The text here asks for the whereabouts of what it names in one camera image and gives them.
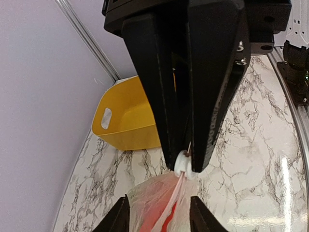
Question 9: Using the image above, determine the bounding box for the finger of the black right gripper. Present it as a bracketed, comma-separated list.
[121, 13, 189, 170]
[187, 0, 252, 174]

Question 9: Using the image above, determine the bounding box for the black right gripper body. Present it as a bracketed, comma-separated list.
[102, 0, 292, 55]

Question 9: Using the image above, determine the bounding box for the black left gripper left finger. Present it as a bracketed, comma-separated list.
[92, 195, 130, 232]

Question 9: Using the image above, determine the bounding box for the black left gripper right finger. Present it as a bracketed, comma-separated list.
[190, 196, 228, 232]

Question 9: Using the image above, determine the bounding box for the red toy chili pepper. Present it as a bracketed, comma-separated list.
[140, 202, 177, 232]

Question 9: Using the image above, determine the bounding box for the clear zip top bag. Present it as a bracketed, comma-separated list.
[127, 150, 197, 232]

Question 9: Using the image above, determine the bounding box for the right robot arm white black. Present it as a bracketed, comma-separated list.
[102, 0, 309, 173]

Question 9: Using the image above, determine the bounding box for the yellow plastic basket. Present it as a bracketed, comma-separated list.
[92, 76, 161, 151]

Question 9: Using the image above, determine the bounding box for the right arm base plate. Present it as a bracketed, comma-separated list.
[276, 41, 309, 104]

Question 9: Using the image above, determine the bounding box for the front aluminium rail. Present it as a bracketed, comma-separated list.
[267, 45, 309, 170]

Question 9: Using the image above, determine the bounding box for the right aluminium frame post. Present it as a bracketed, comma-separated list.
[55, 0, 121, 81]

